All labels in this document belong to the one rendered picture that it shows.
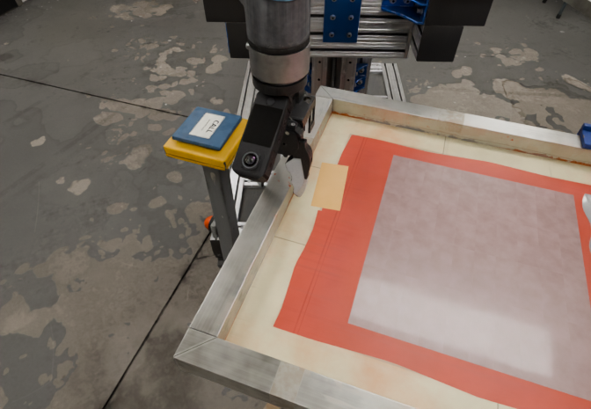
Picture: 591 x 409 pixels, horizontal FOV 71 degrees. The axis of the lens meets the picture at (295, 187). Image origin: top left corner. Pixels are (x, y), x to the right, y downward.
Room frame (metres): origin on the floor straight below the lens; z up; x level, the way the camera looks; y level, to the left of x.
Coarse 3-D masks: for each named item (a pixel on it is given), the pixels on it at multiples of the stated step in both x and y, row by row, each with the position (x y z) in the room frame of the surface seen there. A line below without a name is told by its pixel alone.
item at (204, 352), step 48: (336, 96) 0.69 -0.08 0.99; (528, 144) 0.56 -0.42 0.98; (576, 144) 0.55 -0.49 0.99; (288, 192) 0.44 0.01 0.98; (240, 240) 0.34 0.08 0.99; (240, 288) 0.27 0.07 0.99; (192, 336) 0.20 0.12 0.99; (240, 384) 0.15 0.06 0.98; (288, 384) 0.15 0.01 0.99; (336, 384) 0.15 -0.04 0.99
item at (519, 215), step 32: (352, 160) 0.54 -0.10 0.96; (384, 160) 0.54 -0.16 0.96; (416, 160) 0.54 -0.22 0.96; (448, 160) 0.54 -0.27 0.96; (480, 160) 0.54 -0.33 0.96; (352, 192) 0.47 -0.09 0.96; (384, 192) 0.47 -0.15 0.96; (416, 192) 0.47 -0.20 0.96; (448, 192) 0.47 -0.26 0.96; (480, 192) 0.47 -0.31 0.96; (512, 192) 0.47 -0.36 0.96; (544, 192) 0.47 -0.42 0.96; (576, 192) 0.47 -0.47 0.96; (384, 224) 0.40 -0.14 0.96; (416, 224) 0.40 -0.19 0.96; (448, 224) 0.40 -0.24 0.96; (480, 224) 0.40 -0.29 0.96; (512, 224) 0.40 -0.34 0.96; (544, 224) 0.40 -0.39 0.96; (576, 224) 0.40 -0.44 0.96; (512, 256) 0.34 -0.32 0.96; (544, 256) 0.34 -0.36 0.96; (576, 256) 0.34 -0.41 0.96
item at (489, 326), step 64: (320, 256) 0.34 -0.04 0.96; (384, 256) 0.34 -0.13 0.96; (448, 256) 0.34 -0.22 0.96; (320, 320) 0.24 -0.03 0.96; (384, 320) 0.24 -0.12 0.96; (448, 320) 0.24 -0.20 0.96; (512, 320) 0.24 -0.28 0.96; (576, 320) 0.24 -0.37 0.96; (448, 384) 0.16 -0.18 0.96; (512, 384) 0.16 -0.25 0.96; (576, 384) 0.16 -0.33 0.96
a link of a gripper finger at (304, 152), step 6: (300, 138) 0.44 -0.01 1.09; (300, 144) 0.43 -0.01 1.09; (306, 144) 0.44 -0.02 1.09; (300, 150) 0.43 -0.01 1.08; (306, 150) 0.43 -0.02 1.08; (294, 156) 0.44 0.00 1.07; (300, 156) 0.43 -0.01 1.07; (306, 156) 0.43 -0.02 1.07; (312, 156) 0.44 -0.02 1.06; (306, 162) 0.43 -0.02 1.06; (306, 168) 0.43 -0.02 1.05; (306, 174) 0.43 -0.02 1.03
